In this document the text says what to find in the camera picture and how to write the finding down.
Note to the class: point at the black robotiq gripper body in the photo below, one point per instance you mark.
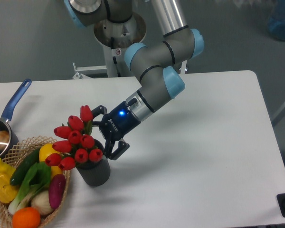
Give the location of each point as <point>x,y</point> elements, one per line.
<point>117,123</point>

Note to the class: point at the blue handled saucepan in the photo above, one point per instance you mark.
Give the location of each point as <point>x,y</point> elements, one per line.
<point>7,115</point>

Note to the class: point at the dark grey ribbed vase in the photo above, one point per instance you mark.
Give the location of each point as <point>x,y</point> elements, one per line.
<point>95,173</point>

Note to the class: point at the green cucumber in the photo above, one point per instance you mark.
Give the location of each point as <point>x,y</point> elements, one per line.
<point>20,172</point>

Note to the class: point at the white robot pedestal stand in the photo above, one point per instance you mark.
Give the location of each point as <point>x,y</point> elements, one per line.
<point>116,61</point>

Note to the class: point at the blue translucent bag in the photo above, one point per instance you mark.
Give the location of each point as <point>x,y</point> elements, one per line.
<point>276,22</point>

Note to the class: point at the green bok choy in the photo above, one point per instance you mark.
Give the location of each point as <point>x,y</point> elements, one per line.
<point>37,177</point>

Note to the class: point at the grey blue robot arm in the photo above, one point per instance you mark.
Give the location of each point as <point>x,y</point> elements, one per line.
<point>158,89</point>

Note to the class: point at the orange mandarin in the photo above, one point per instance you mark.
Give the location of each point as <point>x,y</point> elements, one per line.
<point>27,217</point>

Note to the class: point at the red tulip bouquet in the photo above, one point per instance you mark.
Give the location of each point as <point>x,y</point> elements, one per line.
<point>77,144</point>

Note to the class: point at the white garlic bulb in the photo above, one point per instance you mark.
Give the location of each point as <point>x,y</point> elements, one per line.
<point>41,203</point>

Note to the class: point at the purple eggplant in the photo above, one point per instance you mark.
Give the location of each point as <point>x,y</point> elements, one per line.
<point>56,190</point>

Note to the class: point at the yellow bell pepper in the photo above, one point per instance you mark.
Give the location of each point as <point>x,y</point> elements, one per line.
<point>8,192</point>

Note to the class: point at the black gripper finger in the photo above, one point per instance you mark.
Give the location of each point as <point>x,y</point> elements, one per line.
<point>121,148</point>
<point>100,110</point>

